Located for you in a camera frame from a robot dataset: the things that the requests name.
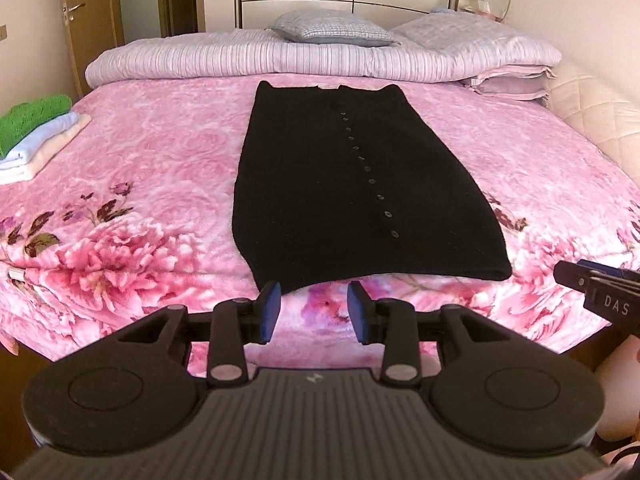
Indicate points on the striped lilac quilt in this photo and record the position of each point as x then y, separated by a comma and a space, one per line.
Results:
200, 57

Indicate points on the green folded knit cloth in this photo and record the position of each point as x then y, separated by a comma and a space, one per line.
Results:
30, 117

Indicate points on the pink floral blanket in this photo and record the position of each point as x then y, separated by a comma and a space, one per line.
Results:
150, 185

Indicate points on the folded lilac patterned quilt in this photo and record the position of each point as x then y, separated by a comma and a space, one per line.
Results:
475, 40

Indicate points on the light blue folded cloth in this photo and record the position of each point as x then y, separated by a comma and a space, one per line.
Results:
45, 135

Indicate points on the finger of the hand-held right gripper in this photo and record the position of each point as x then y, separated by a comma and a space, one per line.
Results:
615, 275
570, 274

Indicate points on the white quilted headboard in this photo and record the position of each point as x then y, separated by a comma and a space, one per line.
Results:
600, 110

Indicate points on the cream folded cloth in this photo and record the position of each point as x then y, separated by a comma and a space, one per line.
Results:
55, 152

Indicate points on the black knit garment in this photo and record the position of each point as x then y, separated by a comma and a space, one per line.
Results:
310, 185

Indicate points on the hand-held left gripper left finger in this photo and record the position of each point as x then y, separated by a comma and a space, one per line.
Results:
270, 310

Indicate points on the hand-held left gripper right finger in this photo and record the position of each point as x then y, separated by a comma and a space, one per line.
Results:
357, 310

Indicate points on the wooden door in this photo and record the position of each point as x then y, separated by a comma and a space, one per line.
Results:
90, 10

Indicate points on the white folded cloth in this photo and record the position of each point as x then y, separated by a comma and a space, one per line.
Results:
12, 172

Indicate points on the grey checked pillow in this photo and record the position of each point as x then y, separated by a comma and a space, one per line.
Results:
330, 27

